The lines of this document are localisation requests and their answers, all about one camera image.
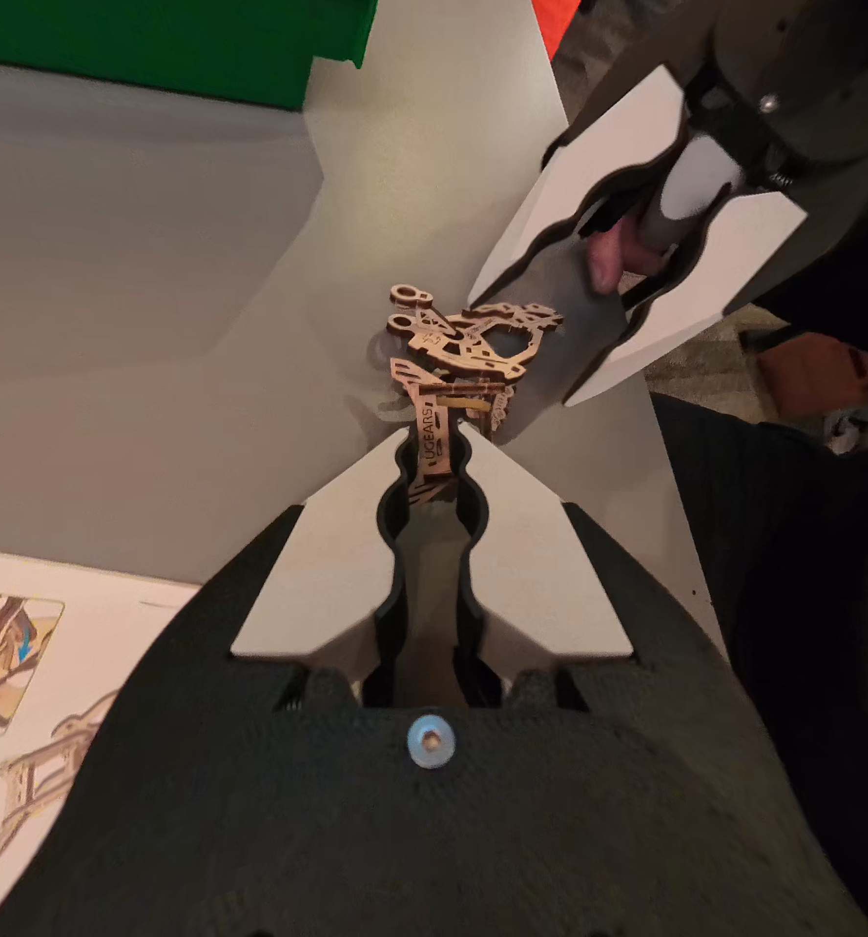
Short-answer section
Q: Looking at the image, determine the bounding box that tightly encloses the printed wooden model frame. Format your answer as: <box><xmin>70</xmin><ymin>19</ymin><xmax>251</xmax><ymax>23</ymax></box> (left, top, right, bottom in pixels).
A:
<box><xmin>389</xmin><ymin>355</ymin><xmax>516</xmax><ymax>508</ymax></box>

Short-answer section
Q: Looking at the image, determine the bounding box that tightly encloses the person's right hand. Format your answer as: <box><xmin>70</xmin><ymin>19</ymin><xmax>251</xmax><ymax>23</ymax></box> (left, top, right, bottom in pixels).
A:
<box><xmin>586</xmin><ymin>218</ymin><xmax>665</xmax><ymax>296</ymax></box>

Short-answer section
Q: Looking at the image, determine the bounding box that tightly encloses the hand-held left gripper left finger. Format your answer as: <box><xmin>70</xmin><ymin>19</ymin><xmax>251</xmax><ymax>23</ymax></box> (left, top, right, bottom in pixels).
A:
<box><xmin>230</xmin><ymin>432</ymin><xmax>410</xmax><ymax>687</ymax></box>

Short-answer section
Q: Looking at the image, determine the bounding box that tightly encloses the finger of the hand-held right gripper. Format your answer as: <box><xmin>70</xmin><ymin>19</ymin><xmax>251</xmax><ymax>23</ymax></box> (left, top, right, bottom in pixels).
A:
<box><xmin>562</xmin><ymin>194</ymin><xmax>808</xmax><ymax>408</ymax></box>
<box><xmin>467</xmin><ymin>64</ymin><xmax>689</xmax><ymax>310</ymax></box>

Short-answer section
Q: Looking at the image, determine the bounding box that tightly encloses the orange red object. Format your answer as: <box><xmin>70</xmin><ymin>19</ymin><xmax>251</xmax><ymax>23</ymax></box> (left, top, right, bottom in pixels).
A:
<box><xmin>531</xmin><ymin>0</ymin><xmax>583</xmax><ymax>63</ymax></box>

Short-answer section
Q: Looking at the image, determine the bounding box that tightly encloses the illustrated instruction sheet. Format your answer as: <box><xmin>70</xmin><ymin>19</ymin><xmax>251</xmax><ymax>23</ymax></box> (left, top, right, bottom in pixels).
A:
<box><xmin>0</xmin><ymin>547</ymin><xmax>202</xmax><ymax>937</ymax></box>

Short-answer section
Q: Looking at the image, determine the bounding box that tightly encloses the person's black trouser leg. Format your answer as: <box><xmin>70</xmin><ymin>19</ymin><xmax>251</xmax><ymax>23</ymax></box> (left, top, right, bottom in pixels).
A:
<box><xmin>652</xmin><ymin>394</ymin><xmax>868</xmax><ymax>937</ymax></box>

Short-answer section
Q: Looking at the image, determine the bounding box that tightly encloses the brown shoe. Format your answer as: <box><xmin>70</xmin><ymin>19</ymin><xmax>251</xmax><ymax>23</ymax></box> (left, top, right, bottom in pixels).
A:
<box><xmin>755</xmin><ymin>331</ymin><xmax>868</xmax><ymax>422</ymax></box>

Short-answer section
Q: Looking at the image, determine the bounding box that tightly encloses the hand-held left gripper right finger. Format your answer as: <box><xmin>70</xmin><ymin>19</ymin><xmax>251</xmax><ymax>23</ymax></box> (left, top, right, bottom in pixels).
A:
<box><xmin>455</xmin><ymin>423</ymin><xmax>634</xmax><ymax>687</ymax></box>

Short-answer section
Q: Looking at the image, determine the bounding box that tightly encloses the wooden model part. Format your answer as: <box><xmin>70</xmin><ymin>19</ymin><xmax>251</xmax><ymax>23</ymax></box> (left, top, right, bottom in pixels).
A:
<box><xmin>385</xmin><ymin>283</ymin><xmax>564</xmax><ymax>383</ymax></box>

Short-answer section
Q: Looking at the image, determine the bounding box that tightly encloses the green plastic bin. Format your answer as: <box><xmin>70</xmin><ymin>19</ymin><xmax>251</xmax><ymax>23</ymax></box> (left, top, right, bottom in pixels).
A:
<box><xmin>0</xmin><ymin>0</ymin><xmax>381</xmax><ymax>112</ymax></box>

